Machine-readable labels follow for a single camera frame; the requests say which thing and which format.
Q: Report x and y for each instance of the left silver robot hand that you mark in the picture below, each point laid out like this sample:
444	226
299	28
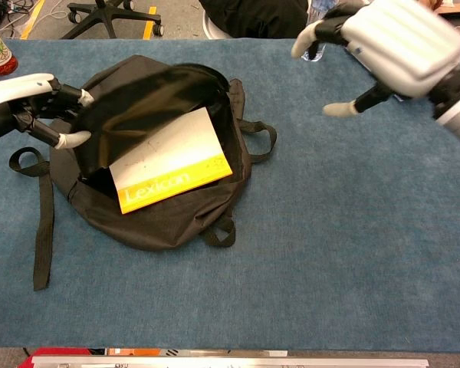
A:
11	92

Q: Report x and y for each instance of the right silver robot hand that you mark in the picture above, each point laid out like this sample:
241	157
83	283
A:
402	42

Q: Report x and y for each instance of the yellow and white Lexicon book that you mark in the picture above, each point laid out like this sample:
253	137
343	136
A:
168	153

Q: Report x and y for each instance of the black fabric backpack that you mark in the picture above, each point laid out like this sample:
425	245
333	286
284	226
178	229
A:
168	226

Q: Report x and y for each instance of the clear plastic water bottle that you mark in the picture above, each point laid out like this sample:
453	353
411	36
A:
319	8

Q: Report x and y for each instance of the black office chair base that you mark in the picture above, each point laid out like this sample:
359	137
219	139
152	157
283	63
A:
107	15

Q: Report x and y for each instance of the black garment on seat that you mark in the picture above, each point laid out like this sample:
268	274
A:
253	15

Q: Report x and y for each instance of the white round seat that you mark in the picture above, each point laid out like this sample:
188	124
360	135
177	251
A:
212	30

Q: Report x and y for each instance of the red object under table edge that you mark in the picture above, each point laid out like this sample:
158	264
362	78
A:
61	352

